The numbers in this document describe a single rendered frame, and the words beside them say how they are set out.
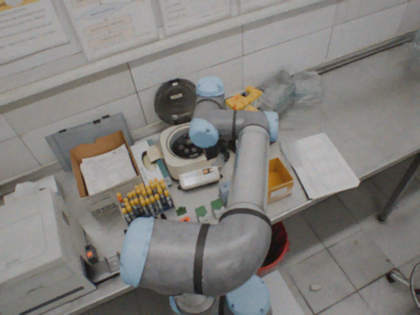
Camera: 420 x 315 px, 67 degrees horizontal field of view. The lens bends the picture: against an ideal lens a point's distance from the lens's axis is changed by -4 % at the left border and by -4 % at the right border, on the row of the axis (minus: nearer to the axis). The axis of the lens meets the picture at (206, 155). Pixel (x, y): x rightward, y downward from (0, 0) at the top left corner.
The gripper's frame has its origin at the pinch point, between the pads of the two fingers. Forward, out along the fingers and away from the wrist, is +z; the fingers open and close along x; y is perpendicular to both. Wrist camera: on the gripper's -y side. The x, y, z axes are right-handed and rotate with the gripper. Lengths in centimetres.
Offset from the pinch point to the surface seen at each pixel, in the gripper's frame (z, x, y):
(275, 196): 21.6, 10.0, -16.6
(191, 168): 17.6, -16.1, 7.4
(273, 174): 24.4, -0.6, -23.2
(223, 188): 15.2, 0.3, 1.0
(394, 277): 104, 49, -79
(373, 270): 113, 39, -77
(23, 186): 14, -40, 73
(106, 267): 21, 6, 52
